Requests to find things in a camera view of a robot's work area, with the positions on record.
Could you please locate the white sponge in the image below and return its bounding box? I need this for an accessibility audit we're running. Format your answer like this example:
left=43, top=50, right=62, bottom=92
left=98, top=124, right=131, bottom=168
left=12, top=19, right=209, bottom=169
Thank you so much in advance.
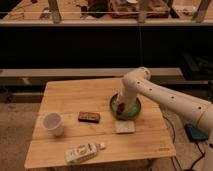
left=115, top=121, right=135, bottom=134

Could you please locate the white plastic cup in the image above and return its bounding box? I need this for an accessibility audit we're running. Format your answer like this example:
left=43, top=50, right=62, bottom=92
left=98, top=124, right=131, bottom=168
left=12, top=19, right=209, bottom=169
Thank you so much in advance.
left=43, top=113, right=63, bottom=137

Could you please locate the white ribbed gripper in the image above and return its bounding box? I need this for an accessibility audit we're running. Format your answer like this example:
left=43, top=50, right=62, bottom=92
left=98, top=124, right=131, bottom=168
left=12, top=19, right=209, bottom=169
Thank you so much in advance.
left=115, top=93, right=136, bottom=114

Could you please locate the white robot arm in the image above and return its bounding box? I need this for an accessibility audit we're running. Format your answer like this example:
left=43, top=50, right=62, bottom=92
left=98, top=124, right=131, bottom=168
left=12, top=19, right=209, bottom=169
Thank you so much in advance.
left=115, top=67, right=213, bottom=171

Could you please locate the wooden folding table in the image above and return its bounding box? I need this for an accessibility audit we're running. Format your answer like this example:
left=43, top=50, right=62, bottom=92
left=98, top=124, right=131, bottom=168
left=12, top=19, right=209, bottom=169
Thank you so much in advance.
left=25, top=78, right=176, bottom=169

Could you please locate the blue-grey floor box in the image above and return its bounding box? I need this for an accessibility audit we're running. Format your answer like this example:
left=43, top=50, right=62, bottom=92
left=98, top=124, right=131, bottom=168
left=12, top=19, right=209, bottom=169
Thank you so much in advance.
left=184, top=124, right=208, bottom=142

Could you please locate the black cable on floor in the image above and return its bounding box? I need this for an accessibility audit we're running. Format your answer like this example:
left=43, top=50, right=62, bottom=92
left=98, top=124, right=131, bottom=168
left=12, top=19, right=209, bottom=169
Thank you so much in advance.
left=162, top=114, right=208, bottom=171

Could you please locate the white milk carton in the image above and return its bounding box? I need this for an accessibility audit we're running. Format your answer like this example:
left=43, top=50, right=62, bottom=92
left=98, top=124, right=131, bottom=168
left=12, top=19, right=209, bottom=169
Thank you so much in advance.
left=65, top=142, right=106, bottom=164

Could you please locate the green round bowl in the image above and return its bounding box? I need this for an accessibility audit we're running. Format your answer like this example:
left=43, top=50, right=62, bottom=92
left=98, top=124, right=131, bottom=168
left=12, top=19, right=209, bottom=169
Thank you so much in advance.
left=109, top=94, right=141, bottom=121

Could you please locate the long grey bench rail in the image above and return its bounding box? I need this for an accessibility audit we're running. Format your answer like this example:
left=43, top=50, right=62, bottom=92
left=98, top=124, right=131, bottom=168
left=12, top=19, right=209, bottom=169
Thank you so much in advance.
left=0, top=67, right=184, bottom=79

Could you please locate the dark red pepper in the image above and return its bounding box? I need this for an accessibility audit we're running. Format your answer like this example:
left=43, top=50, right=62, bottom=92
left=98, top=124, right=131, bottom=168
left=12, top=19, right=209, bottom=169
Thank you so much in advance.
left=116, top=103, right=125, bottom=115

